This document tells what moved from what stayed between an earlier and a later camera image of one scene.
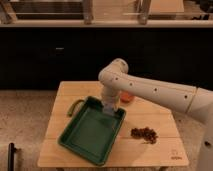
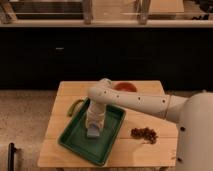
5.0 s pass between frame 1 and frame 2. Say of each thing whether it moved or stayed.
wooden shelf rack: stayed
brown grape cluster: stayed
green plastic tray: stayed
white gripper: moved
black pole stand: stayed
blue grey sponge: moved
